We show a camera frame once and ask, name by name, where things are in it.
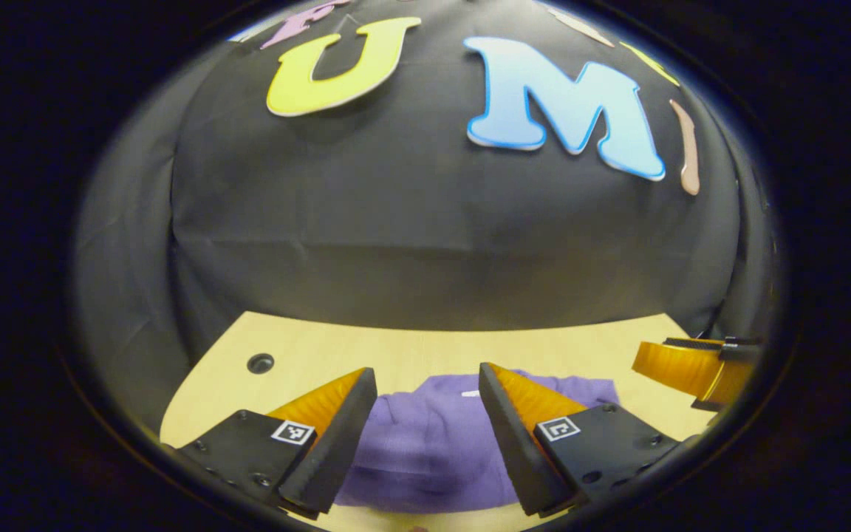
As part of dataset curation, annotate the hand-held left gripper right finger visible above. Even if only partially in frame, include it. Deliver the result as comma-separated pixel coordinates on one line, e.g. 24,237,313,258
479,362,681,516

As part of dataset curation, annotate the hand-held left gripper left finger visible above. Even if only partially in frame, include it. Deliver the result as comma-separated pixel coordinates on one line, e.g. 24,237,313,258
174,367,379,518

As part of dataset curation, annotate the purple jacket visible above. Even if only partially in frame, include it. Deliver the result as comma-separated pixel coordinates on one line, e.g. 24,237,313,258
333,373,618,514

